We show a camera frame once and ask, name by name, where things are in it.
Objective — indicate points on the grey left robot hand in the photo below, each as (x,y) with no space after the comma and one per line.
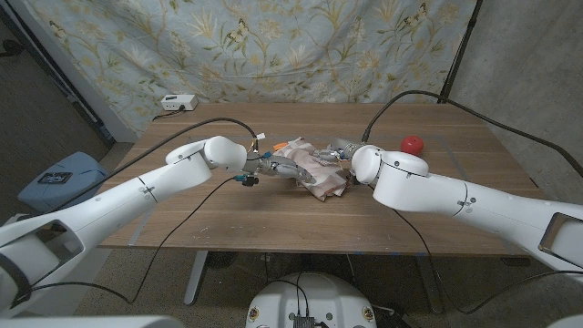
(282,168)

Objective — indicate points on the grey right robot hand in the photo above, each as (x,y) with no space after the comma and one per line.
(341,152)

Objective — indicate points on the beige orange patterned cloth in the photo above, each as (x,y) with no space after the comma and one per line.
(328,182)

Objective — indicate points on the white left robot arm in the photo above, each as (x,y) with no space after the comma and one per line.
(114,205)

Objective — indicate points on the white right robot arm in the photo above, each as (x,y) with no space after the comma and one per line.
(455,200)

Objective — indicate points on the red ball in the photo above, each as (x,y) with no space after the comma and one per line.
(412,145)

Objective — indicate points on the floral printed backdrop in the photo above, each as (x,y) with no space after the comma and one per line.
(273,54)

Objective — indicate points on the white power box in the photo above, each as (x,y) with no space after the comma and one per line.
(178,102)

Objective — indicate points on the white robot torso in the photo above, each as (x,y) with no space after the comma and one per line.
(319,296)

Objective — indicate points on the white table leg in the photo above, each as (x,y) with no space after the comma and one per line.
(196,278)

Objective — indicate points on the black backdrop stand pole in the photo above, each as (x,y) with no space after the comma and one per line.
(457,54)

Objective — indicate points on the dark grey table leg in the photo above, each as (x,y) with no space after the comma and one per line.
(430,287)

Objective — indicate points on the blue storage box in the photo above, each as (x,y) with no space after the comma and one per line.
(77,168)

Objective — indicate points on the grey perforated partition panel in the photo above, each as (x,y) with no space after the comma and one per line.
(27,114)

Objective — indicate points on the small black fixture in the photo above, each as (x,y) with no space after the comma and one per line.
(11,47)

